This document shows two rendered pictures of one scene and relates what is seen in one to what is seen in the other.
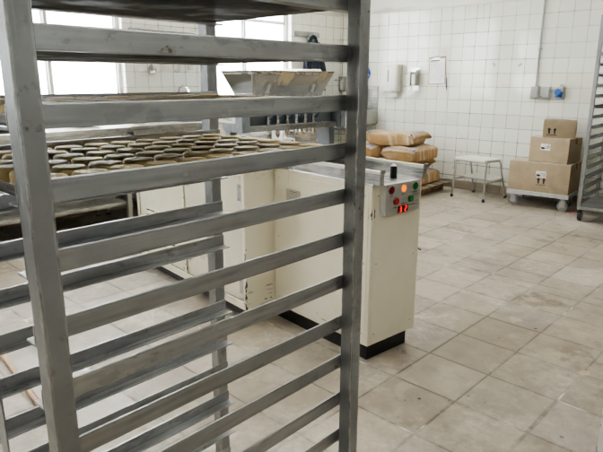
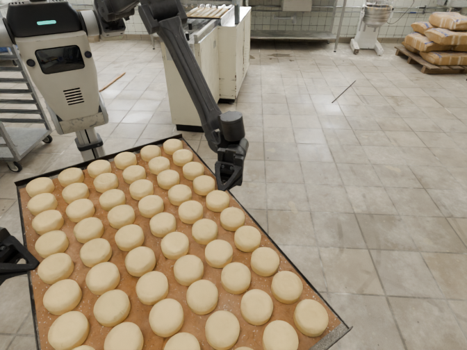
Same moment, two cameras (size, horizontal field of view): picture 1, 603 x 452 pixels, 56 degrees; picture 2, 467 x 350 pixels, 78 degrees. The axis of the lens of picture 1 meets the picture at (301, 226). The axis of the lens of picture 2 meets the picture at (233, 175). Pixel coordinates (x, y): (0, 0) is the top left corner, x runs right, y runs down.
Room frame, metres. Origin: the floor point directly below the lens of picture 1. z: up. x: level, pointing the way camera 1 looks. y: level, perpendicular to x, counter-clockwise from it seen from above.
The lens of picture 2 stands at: (1.17, -2.63, 1.42)
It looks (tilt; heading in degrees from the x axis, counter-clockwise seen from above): 38 degrees down; 50
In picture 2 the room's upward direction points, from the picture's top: straight up
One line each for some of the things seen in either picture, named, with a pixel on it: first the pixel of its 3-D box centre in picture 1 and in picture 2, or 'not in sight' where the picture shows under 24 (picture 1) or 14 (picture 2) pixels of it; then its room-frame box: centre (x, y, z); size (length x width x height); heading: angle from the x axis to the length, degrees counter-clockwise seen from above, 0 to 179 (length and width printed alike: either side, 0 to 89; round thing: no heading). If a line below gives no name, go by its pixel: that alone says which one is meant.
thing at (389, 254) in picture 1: (342, 247); (194, 76); (2.73, -0.21, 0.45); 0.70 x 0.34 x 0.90; 40
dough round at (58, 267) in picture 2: not in sight; (55, 268); (1.13, -2.22, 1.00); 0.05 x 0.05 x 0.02
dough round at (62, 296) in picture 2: not in sight; (62, 296); (1.13, -2.28, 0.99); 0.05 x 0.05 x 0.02
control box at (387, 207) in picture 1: (400, 196); (180, 51); (2.45, -0.44, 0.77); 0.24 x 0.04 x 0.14; 130
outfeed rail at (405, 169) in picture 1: (287, 150); (220, 17); (3.30, 0.08, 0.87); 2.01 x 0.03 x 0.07; 40
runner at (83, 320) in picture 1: (226, 273); not in sight; (0.89, 0.13, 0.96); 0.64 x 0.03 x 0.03; 137
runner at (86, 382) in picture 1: (228, 322); not in sight; (0.89, 0.13, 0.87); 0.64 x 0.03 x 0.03; 137
